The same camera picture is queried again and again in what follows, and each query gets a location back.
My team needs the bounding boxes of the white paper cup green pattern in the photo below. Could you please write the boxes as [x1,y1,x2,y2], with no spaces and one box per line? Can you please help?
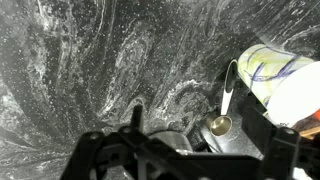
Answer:
[237,44,320,127]

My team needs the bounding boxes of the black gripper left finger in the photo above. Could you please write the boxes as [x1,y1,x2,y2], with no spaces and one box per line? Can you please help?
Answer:
[60,105,148,180]

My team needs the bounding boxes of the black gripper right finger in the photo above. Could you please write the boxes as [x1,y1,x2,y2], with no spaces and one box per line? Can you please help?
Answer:
[241,93,320,180]

